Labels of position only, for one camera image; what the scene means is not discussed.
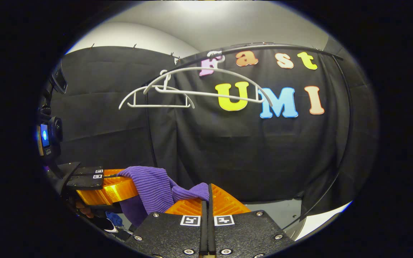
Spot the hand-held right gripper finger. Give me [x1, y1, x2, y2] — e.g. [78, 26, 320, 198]
[125, 196, 209, 258]
[208, 183, 296, 258]

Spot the purple corduroy jacket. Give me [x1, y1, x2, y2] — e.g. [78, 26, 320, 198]
[116, 166, 210, 228]

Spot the white plastic hanger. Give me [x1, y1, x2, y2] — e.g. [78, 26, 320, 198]
[143, 51, 274, 107]
[118, 70, 195, 110]

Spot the black metal clothes rack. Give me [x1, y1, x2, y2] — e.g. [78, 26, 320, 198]
[144, 42, 353, 231]

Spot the blue cloth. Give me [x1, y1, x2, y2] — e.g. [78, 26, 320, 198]
[105, 211, 123, 227]

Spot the black and white shoe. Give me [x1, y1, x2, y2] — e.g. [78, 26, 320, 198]
[88, 214, 133, 241]

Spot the black backdrop cloth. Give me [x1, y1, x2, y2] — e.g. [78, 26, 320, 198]
[49, 42, 379, 215]

